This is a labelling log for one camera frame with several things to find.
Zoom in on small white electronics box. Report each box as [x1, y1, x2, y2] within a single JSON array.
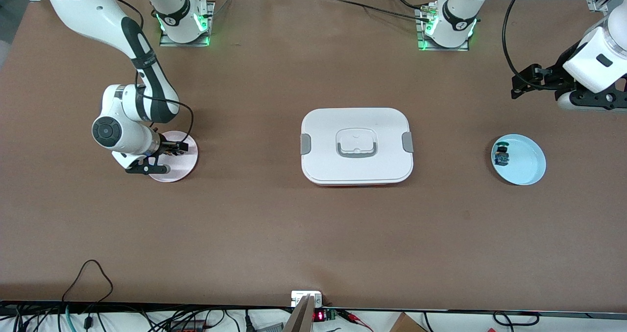
[[291, 291, 324, 308]]

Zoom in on red clip leads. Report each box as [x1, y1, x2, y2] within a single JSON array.
[[338, 309, 374, 332]]

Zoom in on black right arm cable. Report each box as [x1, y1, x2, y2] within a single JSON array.
[[113, 0, 195, 146]]

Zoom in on black cable to base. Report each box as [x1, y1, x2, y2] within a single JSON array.
[[337, 0, 434, 22]]

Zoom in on aluminium profile bar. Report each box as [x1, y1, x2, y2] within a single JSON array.
[[283, 294, 315, 332]]

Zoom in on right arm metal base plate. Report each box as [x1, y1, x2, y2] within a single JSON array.
[[159, 1, 215, 47]]

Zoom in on teal cable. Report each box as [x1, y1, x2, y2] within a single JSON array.
[[58, 305, 74, 332]]

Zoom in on green blue push-button switch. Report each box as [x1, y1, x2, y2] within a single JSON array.
[[493, 142, 510, 167]]

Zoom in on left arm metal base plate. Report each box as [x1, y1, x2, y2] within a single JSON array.
[[415, 6, 470, 52]]

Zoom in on white box grey handle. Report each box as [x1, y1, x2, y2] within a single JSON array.
[[300, 108, 414, 187]]

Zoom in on light blue round plate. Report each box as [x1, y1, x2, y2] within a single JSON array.
[[491, 134, 547, 186]]

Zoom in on thin black looped cable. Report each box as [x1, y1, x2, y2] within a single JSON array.
[[61, 260, 114, 318]]

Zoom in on brown cardboard piece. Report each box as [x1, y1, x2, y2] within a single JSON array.
[[389, 312, 428, 332]]

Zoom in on black cable flat loop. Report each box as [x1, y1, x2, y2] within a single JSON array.
[[492, 311, 540, 327]]

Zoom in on pink round plate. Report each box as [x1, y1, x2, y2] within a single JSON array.
[[147, 131, 199, 183]]

